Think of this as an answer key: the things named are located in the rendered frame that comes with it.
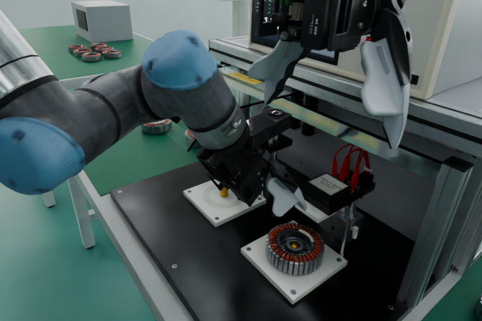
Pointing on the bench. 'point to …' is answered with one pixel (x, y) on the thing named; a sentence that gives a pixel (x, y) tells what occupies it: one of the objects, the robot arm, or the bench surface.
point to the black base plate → (214, 266)
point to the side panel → (473, 253)
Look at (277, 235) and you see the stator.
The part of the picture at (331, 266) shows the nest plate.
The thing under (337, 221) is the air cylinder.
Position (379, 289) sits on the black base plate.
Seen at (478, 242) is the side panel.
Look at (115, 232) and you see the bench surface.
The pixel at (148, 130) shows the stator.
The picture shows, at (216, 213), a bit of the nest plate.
